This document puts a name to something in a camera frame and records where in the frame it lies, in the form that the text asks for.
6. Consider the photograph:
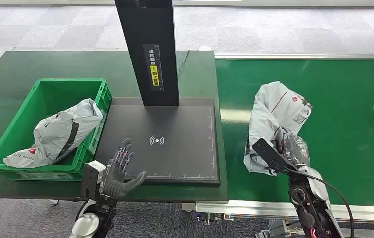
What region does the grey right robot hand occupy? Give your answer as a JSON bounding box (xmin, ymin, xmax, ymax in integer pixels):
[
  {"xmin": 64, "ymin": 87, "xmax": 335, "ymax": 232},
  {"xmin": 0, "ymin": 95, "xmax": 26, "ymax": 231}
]
[{"xmin": 273, "ymin": 127, "xmax": 311, "ymax": 167}]

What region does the black scanner column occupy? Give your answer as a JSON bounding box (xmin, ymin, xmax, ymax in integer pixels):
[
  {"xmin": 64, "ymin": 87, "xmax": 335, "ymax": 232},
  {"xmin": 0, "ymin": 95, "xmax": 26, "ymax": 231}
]
[{"xmin": 114, "ymin": 0, "xmax": 180, "ymax": 107}]

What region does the grey courier bag, black stripe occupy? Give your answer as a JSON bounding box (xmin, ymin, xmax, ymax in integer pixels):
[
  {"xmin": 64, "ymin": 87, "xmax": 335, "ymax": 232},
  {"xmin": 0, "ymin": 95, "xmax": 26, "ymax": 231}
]
[{"xmin": 2, "ymin": 98, "xmax": 104, "ymax": 169}]

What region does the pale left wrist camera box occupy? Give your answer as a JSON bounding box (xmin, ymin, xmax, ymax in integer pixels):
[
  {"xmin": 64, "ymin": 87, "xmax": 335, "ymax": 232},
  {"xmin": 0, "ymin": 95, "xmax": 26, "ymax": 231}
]
[{"xmin": 81, "ymin": 160, "xmax": 107, "ymax": 201}]

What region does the green plastic crate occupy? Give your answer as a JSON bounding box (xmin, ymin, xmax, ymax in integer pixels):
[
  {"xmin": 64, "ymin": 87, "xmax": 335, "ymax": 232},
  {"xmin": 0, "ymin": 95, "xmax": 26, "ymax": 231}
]
[{"xmin": 0, "ymin": 78, "xmax": 113, "ymax": 182}]

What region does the thin black table cable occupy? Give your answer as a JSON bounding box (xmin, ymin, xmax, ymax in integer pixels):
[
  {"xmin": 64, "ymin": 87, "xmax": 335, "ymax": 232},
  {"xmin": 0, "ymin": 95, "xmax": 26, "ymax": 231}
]
[{"xmin": 177, "ymin": 50, "xmax": 191, "ymax": 77}]

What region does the grey courier bag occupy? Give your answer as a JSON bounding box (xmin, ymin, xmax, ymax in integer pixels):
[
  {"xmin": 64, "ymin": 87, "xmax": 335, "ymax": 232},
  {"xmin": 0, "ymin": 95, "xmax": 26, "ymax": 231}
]
[
  {"xmin": 2, "ymin": 98, "xmax": 104, "ymax": 169},
  {"xmin": 243, "ymin": 81, "xmax": 313, "ymax": 177}
]

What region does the black scanner base plate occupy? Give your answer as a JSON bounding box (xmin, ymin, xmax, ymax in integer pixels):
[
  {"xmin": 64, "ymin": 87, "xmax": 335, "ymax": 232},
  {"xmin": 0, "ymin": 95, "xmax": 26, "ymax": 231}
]
[{"xmin": 94, "ymin": 97, "xmax": 221, "ymax": 187}]

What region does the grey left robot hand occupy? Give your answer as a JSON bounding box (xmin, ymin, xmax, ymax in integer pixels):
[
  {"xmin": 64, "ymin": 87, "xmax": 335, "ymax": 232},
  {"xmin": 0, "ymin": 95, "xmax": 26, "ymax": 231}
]
[{"xmin": 101, "ymin": 138, "xmax": 147, "ymax": 200}]

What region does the black yellow column label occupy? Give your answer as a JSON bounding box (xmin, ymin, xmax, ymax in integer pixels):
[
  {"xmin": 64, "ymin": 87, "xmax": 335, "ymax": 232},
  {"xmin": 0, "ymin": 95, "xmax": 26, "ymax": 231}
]
[{"xmin": 142, "ymin": 43, "xmax": 165, "ymax": 92}]

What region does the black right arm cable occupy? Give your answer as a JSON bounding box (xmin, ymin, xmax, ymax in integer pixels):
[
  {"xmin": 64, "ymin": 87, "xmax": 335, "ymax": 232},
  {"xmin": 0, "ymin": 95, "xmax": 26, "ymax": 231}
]
[{"xmin": 284, "ymin": 167, "xmax": 355, "ymax": 238}]

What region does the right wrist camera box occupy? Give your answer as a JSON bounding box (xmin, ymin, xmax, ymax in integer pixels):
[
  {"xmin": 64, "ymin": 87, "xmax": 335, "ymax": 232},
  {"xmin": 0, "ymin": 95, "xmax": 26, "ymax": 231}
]
[{"xmin": 251, "ymin": 138, "xmax": 293, "ymax": 174}]

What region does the green conveyor belt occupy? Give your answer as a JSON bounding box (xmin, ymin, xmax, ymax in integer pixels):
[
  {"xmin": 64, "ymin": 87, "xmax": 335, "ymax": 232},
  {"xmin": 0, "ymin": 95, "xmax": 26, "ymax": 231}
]
[{"xmin": 215, "ymin": 58, "xmax": 374, "ymax": 207}]

